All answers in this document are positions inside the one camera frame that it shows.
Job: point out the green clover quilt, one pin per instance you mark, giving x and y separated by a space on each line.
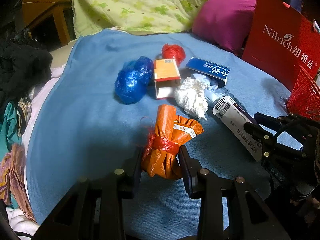
138 17

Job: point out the teal garment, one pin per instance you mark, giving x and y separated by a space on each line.
8 132

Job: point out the purple white medicine box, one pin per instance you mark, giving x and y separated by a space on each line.
234 117

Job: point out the black clothes pile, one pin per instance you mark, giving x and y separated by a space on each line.
24 64

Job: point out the orange trash bundle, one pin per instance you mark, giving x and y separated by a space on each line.
171 131

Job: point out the blue plastic bag ball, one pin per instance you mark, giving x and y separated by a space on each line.
133 79

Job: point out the orange white carton box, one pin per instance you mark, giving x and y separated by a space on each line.
166 78

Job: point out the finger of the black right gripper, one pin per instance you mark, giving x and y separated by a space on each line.
260 139
270 122

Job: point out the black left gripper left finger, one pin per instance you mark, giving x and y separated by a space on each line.
120 184

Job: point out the white tissue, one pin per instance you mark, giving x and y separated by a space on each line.
189 95

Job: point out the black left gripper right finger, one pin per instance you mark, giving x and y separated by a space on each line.
201 183

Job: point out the red Nilrich paper bag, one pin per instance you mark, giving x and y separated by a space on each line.
281 41

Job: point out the blue fleece blanket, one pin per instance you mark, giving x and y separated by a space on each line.
84 130

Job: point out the magenta pillow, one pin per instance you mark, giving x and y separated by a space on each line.
226 23

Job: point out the red crumpled plastic bag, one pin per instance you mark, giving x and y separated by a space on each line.
174 52

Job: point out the red plastic mesh basket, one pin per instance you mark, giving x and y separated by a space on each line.
304 99

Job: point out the blue white medicine box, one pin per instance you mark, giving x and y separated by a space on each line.
215 71

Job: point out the brown wooden cabinet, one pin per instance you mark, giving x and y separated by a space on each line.
50 22

